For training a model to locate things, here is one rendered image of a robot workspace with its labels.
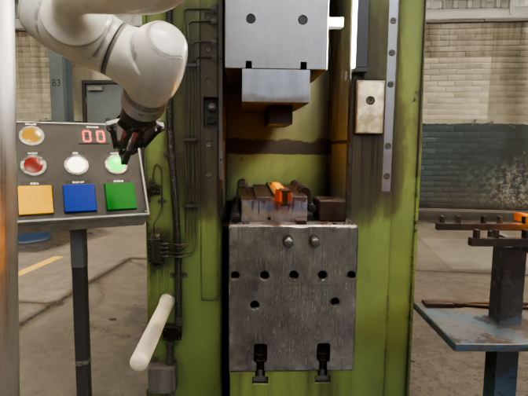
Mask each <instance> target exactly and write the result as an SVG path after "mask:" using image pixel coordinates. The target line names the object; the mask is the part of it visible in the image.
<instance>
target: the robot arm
mask: <svg viewBox="0 0 528 396"><path fill-rule="evenodd" d="M184 1H185V0H20V1H19V4H18V15H19V18H20V22H21V24H22V26H23V27H24V29H25V30H26V31H27V32H28V33H29V34H30V35H31V36H32V37H33V38H34V39H35V40H37V41H38V42H39V43H40V44H42V45H43V46H45V47H46V48H48V49H50V50H52V51H53V52H55V53H57V54H59V55H61V56H62V57H65V58H67V59H69V60H70V61H73V62H75V63H76V64H79V65H82V66H83V67H85V68H89V69H92V70H94V71H97V72H100V73H101V74H103V75H106V76H108V77H109V78H110V79H112V80H113V81H115V82H116V83H118V84H119V85H120V86H121V87H122V88H123V92H122V96H121V105H122V109H121V112H120V114H119V115H118V116H117V118H116V119H114V120H111V119H109V118H107V119H105V123H106V130H107V131H108V132H109V133H110V134H111V138H112V144H113V148H114V149H118V152H119V155H120V160H121V165H127V164H128V162H129V159H130V156H131V155H134V154H135V153H138V148H141V149H145V148H146V147H147V146H148V145H149V144H150V143H151V141H152V140H153V139H154V138H155V137H156V136H157V135H158V134H159V133H161V132H163V131H164V125H163V120H161V119H160V120H158V121H157V119H158V118H159V117H160V116H161V115H162V114H163V112H164V110H165V108H166V106H167V104H168V101H169V100H170V98H171V97H173V96H174V94H175V92H176V91H177V89H178V87H179V86H180V83H181V81H182V77H183V75H184V72H185V66H186V62H187V56H188V46H187V42H186V40H185V37H184V35H183V34H182V33H181V32H180V31H179V30H178V29H177V28H176V27H175V26H174V25H173V24H170V23H167V22H165V21H161V20H157V21H153V22H150V23H147V24H145V25H143V26H141V27H134V26H131V25H129V24H126V23H125V22H123V21H121V20H120V19H118V18H117V17H115V16H114V15H150V14H157V13H163V12H166V11H168V10H171V9H173V8H175V7H176V6H179V5H180V4H181V3H183V2H184ZM118 125H119V126H120V127H121V128H122V129H123V132H122V135H121V138H119V140H118V138H117V133H116V128H117V126H118ZM133 133H134V134H133ZM132 134H133V137H132ZM130 137H132V139H131V141H130ZM0 396H20V346H19V287H18V227H17V110H16V50H15V0H0Z"/></svg>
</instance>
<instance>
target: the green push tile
mask: <svg viewBox="0 0 528 396"><path fill-rule="evenodd" d="M104 192H105V199H106V206H107V211H123V210H137V202H136V196H135V191H134V183H108V184H104Z"/></svg>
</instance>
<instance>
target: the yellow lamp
mask: <svg viewBox="0 0 528 396"><path fill-rule="evenodd" d="M41 137H42V135H41V133H40V132H39V130H37V129H35V128H27V129H25V130H24V131H23V133H22V138H23V139H24V140H25V141H26V142H29V143H35V142H38V141H39V140H40V139H41Z"/></svg>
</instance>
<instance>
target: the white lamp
mask: <svg viewBox="0 0 528 396"><path fill-rule="evenodd" d="M68 168H69V169H70V170H71V171H74V172H81V171H83V170H84V169H85V168H86V163H85V161H84V160H83V159H81V158H79V157H72V158H71V159H70V160H69V161H68Z"/></svg>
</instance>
